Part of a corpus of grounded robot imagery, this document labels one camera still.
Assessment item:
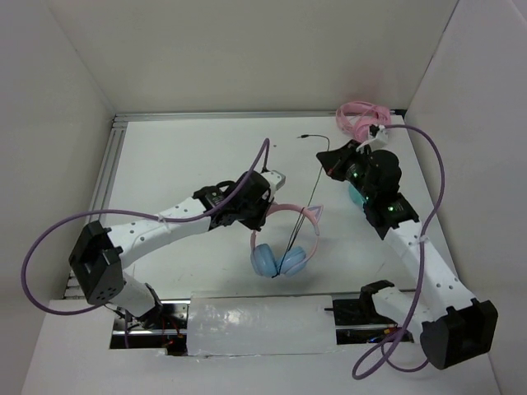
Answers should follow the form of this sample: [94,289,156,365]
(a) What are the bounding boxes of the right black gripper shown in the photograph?
[317,138,376,201]

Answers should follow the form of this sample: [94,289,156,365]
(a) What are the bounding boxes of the black headphone cable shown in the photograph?
[271,133,333,280]

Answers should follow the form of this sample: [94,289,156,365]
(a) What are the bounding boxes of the pink blue cat-ear headphones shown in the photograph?
[250,203,324,278]

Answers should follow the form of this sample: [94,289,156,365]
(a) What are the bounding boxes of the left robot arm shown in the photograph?
[69,170,286,328]

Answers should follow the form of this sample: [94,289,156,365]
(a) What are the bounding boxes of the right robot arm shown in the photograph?
[316,140,498,369]

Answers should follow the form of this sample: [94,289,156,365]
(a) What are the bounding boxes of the teal white cat-ear headphones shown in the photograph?
[348,184,368,208]

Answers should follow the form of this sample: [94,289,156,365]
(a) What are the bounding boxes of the pink round headphones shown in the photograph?
[335,101,391,142]

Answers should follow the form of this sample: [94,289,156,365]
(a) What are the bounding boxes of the shiny foil sheet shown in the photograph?
[186,295,337,357]

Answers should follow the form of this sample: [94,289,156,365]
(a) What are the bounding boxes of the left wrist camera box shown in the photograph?
[261,170,286,200]

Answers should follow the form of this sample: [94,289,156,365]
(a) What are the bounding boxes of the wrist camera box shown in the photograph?
[357,124,389,151]
[261,170,286,200]

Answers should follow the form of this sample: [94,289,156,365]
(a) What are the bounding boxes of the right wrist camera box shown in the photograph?
[357,124,389,151]

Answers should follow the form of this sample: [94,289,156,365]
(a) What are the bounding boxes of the aluminium frame rail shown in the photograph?
[63,109,407,300]

